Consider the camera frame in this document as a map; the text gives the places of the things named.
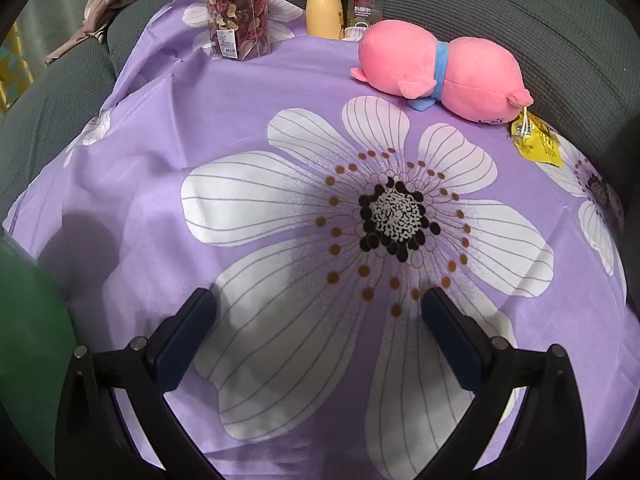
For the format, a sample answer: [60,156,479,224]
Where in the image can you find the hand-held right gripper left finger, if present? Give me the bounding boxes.
[54,287,236,480]

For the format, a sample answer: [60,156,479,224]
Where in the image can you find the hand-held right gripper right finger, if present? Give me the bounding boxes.
[415,287,587,480]

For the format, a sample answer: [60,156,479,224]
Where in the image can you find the green bowl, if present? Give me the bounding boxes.
[0,230,73,480]

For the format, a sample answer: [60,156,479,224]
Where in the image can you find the purple floral cloth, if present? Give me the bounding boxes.
[2,0,628,480]

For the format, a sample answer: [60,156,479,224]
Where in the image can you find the pink plush toy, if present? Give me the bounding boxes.
[349,20,533,126]

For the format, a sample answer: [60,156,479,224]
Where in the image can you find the yellow patterned curtain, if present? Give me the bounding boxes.
[0,20,36,116]

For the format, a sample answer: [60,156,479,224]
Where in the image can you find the grey sofa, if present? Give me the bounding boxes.
[0,0,640,311]

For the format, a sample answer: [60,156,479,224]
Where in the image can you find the clear water bottle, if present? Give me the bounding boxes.
[342,0,386,41]

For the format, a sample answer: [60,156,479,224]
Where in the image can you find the yellow bottle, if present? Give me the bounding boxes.
[305,0,346,41]

